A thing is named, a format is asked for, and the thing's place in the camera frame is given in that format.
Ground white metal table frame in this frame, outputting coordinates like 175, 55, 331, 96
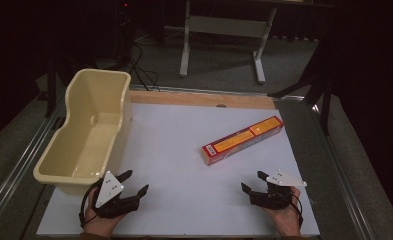
179, 0, 279, 85

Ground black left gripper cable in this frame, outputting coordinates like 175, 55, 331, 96
78, 183, 102, 230

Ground metal rail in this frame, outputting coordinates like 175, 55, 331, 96
0, 94, 67, 233
129, 84, 306, 102
311, 103, 377, 240

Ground wooden board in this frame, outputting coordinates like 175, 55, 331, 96
129, 90, 277, 111

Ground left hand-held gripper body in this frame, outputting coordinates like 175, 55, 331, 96
91, 170, 142, 220

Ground black floor cables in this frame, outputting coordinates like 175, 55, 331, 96
115, 41, 162, 92

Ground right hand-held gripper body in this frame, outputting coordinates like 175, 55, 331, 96
249, 169, 308, 211

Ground long red orange box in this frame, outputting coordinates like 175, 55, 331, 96
200, 115, 285, 167

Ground cream plastic bin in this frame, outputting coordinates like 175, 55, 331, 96
32, 68, 133, 196

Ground black metal stand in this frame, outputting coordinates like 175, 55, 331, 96
268, 29, 334, 136

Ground person's left hand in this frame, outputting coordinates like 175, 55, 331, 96
83, 187, 129, 239

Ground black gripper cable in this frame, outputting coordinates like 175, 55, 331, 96
278, 191, 305, 228
78, 183, 102, 230

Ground person's right hand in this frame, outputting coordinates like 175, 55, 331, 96
265, 185, 302, 238

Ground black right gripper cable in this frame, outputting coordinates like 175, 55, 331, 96
278, 191, 305, 228

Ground white table mat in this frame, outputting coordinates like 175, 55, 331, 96
36, 102, 321, 239

